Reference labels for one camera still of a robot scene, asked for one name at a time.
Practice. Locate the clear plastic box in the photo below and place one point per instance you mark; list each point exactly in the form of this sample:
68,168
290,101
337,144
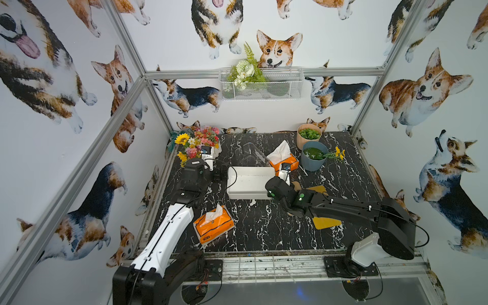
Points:
250,155

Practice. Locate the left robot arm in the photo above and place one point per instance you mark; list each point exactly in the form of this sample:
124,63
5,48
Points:
151,279

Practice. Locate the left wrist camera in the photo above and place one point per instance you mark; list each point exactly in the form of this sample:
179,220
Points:
208,156

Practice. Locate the white green artificial bouquet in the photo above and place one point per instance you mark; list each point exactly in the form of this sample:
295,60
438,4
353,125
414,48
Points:
246,74

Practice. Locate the peach succulent pot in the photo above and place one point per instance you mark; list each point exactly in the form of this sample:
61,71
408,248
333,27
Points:
308,133

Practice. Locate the orange tissue pack by pots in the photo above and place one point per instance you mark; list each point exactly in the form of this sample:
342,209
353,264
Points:
281,155

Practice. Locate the colourful flowers white fence planter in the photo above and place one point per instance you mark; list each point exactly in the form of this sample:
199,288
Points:
189,142

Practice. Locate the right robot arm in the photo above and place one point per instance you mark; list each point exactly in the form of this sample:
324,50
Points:
394,230

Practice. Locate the yellow bamboo box lid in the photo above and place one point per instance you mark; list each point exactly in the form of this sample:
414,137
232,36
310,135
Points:
322,223

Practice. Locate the yellow artificial flower sprig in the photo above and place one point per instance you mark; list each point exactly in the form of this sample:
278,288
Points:
336,155

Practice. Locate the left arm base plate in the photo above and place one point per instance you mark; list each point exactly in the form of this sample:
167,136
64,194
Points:
211,272

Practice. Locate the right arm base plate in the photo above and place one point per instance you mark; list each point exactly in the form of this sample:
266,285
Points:
342,267

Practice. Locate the blue-grey flower pot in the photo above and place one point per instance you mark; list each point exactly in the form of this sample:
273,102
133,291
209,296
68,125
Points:
313,156

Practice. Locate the white wire wall basket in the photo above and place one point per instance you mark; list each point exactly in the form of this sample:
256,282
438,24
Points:
279,84

